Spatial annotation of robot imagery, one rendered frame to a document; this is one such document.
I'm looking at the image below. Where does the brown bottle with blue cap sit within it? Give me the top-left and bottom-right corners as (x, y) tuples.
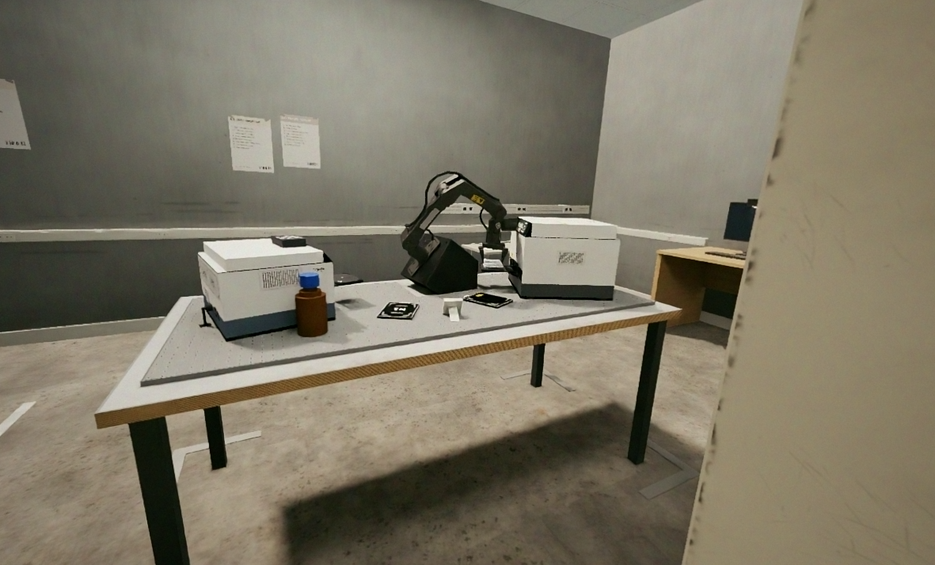
(295, 272), (328, 337)

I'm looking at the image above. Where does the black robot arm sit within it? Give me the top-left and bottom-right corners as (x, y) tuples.
(401, 174), (518, 277)

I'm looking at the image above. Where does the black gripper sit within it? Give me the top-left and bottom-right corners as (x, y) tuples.
(478, 231), (508, 264)

